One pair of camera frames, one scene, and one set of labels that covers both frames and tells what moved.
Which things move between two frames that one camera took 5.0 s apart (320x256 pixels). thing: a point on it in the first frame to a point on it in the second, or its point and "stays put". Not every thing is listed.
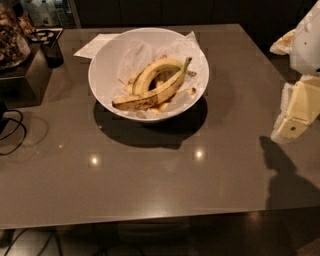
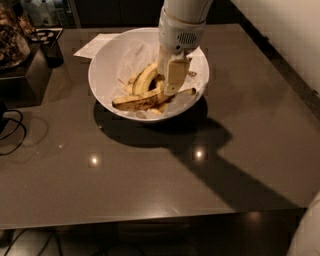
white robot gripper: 308,45 to 177,35
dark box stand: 24,85 stays put
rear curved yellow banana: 141,80 stays put
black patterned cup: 47,37 stays put
